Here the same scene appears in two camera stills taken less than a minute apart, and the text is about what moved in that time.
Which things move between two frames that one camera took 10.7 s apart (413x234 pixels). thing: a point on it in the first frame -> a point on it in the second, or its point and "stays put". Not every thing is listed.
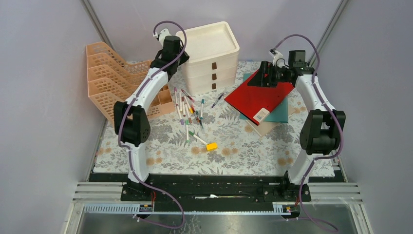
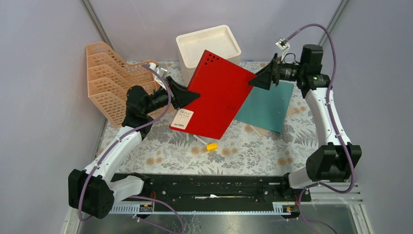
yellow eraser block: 212,146 stays put
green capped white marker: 192,133 stays put
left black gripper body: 183,57 -> 159,100
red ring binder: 256,102 -> 223,87
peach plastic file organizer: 110,80 stays put
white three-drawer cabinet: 213,52 stays put
